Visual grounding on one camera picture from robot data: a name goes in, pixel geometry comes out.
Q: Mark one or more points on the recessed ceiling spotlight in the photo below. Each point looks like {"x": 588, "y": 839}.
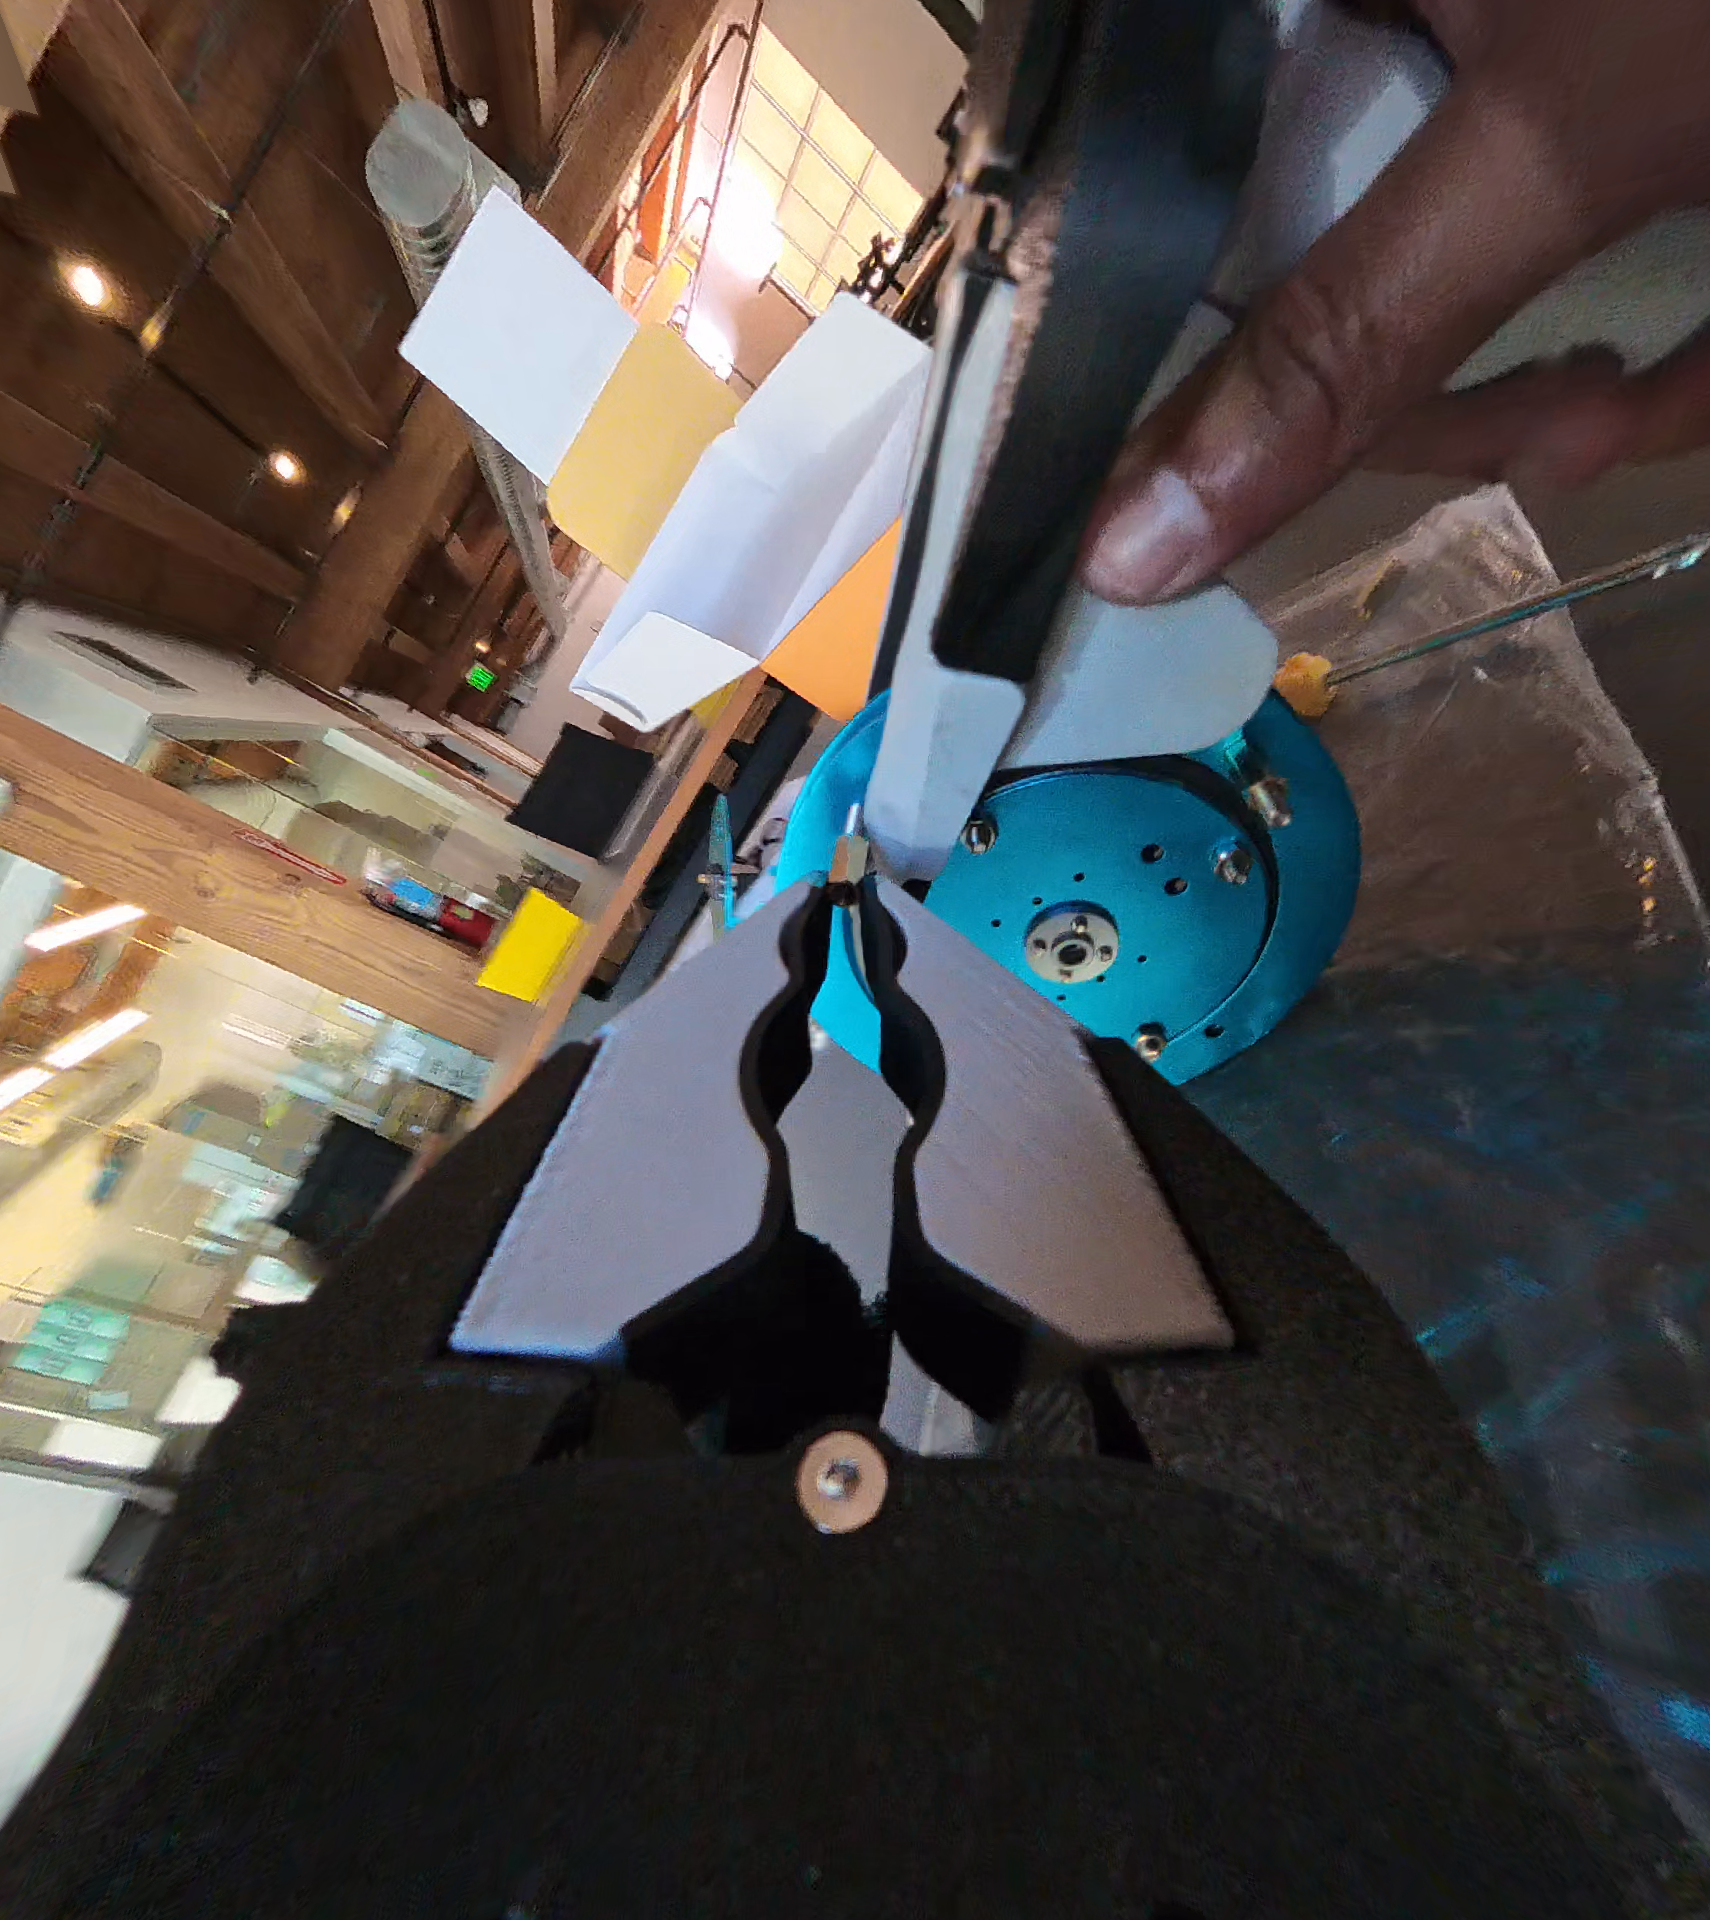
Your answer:
{"x": 84, "y": 282}
{"x": 285, "y": 465}

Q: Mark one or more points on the teal metal part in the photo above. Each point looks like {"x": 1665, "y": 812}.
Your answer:
{"x": 717, "y": 848}

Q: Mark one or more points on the brass hex standoff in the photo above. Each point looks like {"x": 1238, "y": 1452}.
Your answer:
{"x": 1269, "y": 795}
{"x": 849, "y": 863}
{"x": 1377, "y": 584}

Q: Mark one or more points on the yellow box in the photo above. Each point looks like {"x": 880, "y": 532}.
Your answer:
{"x": 532, "y": 945}

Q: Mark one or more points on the silver ceiling duct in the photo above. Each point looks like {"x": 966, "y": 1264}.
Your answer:
{"x": 421, "y": 181}

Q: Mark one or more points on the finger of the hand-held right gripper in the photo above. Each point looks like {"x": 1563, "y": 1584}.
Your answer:
{"x": 944, "y": 751}

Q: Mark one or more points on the orange and white cardboard box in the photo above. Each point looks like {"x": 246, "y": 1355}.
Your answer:
{"x": 735, "y": 524}

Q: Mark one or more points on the grey desk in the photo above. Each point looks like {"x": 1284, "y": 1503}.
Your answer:
{"x": 1695, "y": 674}

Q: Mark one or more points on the person's right hand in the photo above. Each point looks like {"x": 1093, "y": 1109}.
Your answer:
{"x": 1545, "y": 195}

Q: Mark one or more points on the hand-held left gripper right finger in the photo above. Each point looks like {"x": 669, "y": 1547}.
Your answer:
{"x": 1050, "y": 1184}

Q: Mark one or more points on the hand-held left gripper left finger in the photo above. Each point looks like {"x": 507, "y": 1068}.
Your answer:
{"x": 614, "y": 1200}

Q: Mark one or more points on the large clear plastic bag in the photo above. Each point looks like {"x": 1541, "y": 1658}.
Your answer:
{"x": 1545, "y": 1124}

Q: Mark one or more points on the blue metal turntable disc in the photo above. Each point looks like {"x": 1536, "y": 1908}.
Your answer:
{"x": 1171, "y": 901}

